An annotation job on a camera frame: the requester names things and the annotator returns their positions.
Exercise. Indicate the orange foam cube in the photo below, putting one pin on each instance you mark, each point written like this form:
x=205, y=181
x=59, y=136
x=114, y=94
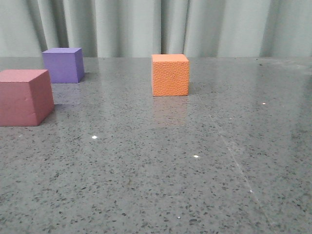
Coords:
x=170, y=75

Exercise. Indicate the pale green curtain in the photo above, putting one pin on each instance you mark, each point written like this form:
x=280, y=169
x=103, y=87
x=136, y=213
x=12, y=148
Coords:
x=139, y=28

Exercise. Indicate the purple foam cube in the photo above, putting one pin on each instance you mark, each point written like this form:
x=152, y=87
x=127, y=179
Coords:
x=65, y=65

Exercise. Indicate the pink foam cube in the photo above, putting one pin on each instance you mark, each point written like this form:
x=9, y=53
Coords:
x=26, y=97

